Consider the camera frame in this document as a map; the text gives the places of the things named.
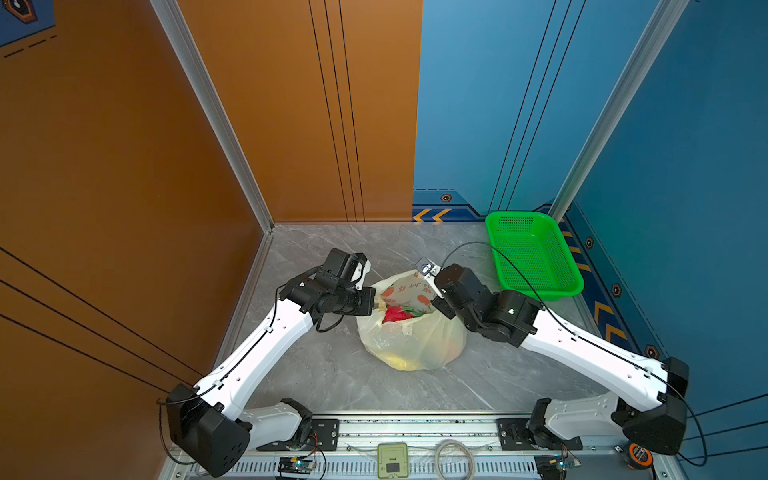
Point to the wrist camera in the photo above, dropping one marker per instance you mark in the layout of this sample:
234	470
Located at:
428	269
362	269

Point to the left green circuit board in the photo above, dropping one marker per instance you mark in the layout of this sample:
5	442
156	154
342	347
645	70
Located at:
295	468

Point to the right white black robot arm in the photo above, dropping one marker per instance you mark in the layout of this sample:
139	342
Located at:
645	398

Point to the red dragon fruit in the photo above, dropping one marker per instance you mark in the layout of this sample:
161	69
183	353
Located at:
395	314

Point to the green plastic mesh basket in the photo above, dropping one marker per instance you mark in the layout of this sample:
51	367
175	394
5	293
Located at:
531	255

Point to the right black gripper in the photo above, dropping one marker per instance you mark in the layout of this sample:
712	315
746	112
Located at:
442	303

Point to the right green circuit board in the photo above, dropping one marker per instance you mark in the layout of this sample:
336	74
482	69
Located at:
552	468

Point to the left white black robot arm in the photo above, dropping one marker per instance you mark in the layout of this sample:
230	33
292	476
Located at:
209	421

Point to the green square device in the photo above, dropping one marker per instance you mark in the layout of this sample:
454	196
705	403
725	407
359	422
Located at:
392	461

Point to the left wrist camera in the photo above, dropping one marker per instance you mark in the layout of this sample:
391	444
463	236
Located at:
362	269

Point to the yellow banana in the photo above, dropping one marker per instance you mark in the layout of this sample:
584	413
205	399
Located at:
399	363

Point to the green circuit board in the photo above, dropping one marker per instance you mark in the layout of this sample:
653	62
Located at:
295	468
552	468

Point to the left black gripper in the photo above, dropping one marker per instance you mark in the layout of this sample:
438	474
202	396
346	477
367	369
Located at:
363	301

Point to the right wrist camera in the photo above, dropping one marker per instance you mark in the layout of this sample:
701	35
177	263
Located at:
428	269

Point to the yellow translucent plastic bag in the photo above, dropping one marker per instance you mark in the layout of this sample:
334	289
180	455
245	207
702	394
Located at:
431	341

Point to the orange black tape measure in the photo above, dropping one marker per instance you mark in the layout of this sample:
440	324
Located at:
637	457

